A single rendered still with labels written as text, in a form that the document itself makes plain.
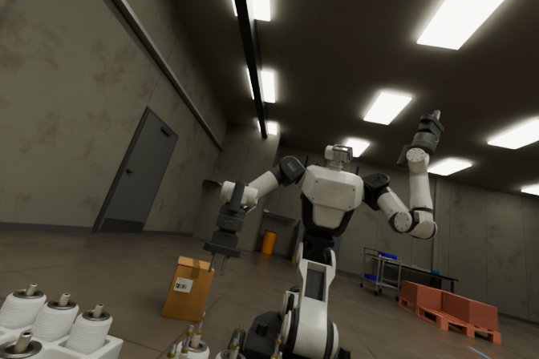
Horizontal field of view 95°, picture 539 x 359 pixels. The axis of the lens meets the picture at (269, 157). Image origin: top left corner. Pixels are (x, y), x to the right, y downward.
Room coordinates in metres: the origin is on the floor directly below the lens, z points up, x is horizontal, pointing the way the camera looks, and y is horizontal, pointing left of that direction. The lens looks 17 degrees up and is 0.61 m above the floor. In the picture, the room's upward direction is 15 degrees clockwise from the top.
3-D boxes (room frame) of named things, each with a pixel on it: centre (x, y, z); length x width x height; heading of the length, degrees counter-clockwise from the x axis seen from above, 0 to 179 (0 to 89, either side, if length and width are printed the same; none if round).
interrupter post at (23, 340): (0.66, 0.41, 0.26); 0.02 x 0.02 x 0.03
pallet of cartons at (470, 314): (4.12, -3.18, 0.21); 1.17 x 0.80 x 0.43; 173
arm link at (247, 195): (0.86, 0.06, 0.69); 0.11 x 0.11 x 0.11; 5
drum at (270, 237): (8.86, -0.70, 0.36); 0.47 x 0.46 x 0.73; 173
